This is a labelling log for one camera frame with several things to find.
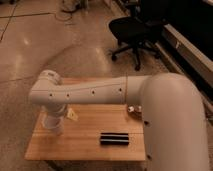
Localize long white desk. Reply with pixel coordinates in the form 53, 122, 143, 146
162, 23, 213, 89

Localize black floor cable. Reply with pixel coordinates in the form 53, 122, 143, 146
53, 8, 79, 24

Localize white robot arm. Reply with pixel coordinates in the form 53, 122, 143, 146
29, 70, 210, 171

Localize wooden table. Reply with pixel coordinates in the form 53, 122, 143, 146
24, 77, 148, 171

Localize black rectangular box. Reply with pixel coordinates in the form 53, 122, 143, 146
100, 133, 129, 145

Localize black office chair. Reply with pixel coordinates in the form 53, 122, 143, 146
109, 0, 171, 71

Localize white ceramic cup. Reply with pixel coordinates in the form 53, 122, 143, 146
43, 123, 63, 135

